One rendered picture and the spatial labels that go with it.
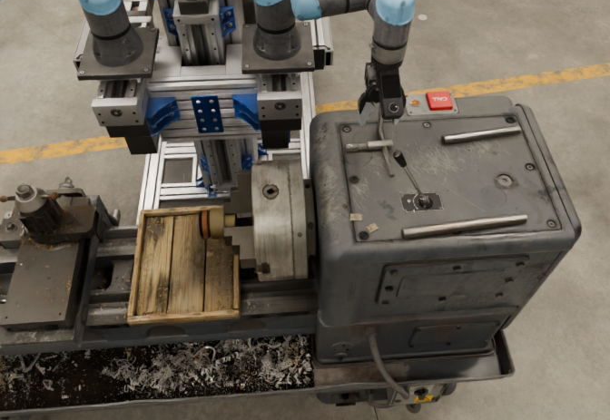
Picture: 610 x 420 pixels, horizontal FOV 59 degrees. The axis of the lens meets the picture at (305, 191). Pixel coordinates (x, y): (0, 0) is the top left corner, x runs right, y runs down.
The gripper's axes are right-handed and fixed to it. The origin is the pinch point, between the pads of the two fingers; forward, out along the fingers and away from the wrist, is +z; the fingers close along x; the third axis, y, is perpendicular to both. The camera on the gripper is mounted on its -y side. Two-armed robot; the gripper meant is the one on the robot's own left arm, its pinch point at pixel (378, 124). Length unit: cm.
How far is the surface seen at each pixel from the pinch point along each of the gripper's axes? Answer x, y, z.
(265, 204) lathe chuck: 28.8, -17.1, 6.7
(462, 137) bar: -20.4, -3.7, 2.2
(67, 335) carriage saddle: 82, -33, 37
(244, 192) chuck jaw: 34.2, -8.3, 13.8
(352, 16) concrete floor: -30, 215, 130
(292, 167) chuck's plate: 21.7, -6.3, 7.0
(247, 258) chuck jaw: 34.1, -24.9, 17.8
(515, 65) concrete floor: -124, 160, 130
